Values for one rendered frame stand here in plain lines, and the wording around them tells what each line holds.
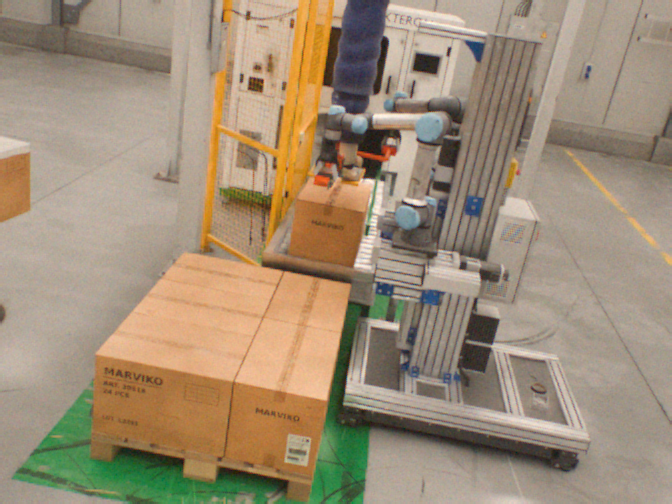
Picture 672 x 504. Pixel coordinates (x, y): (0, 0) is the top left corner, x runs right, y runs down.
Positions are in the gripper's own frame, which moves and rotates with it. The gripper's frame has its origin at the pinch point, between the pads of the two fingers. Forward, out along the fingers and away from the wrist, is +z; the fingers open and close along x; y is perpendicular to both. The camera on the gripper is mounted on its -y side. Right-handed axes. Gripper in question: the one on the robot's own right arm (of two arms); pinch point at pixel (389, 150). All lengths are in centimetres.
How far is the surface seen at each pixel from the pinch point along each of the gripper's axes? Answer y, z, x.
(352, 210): 38, 30, -13
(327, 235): 39, 48, -25
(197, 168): -22, 43, -126
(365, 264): 14, 71, 0
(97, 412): 174, 99, -98
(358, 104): 39, -30, -20
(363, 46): 41, -60, -23
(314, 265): 45, 66, -29
